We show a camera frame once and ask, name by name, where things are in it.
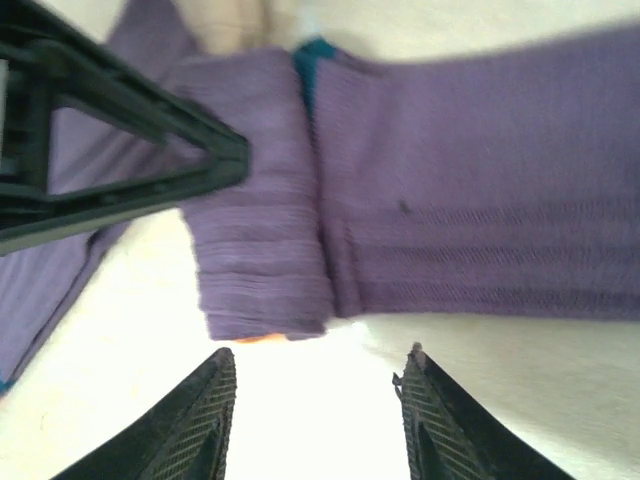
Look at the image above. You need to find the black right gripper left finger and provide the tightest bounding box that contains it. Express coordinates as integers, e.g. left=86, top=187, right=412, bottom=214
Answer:
left=49, top=347, right=238, bottom=480

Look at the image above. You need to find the purple sock with orange cuff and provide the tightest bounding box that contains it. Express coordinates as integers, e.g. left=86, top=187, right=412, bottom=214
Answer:
left=169, top=19, right=640, bottom=346

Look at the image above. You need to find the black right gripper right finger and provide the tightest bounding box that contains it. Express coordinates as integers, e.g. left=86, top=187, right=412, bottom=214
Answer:
left=392, top=341, right=565, bottom=480

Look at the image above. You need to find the purple sock with tan toe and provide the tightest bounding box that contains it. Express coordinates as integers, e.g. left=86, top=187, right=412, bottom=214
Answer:
left=0, top=0, right=266, bottom=399

